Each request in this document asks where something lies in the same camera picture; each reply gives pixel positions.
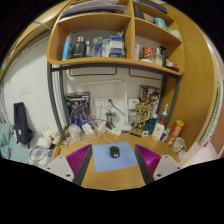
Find colourful printed box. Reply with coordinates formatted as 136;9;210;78
139;84;161;108

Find red yellow snack canister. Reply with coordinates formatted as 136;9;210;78
166;119;185;148

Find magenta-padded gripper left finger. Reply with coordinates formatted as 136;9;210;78
44;143;93;186

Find white red-capped lotion bottle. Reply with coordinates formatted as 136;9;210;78
151;116;167;142

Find light blue mouse pad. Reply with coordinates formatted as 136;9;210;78
92;140;139;173

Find robot model kit box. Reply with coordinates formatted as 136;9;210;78
64;92;92;126

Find plaid and teal bedding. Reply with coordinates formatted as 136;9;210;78
0;123;56;166

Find small white cup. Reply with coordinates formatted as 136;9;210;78
176;149;190;163

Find white cable tangle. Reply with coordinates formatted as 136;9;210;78
63;114;128;145

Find blue bottle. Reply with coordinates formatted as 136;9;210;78
150;113;158;126

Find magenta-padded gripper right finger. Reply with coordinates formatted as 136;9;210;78
134;144;184;185

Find wooden shelf unit grey posts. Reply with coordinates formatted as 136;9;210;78
46;0;186;136

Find white tissue pack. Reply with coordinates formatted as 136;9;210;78
35;134;54;149

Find white mug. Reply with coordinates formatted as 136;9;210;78
171;136;187;153

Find white wall socket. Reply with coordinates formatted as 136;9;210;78
93;97;106;108

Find brown tree-creature figurine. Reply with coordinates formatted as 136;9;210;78
130;102;151;136

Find black computer mouse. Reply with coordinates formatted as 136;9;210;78
108;145;121;160

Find steel tumbler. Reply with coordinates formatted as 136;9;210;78
105;112;117;126

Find clear dome-lid plastic cup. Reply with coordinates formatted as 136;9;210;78
68;123;83;139

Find black hanging bag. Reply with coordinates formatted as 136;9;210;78
13;101;34;145

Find white cube charger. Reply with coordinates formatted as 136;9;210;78
81;122;95;136

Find white wall switch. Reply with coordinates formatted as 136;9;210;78
19;85;29;96

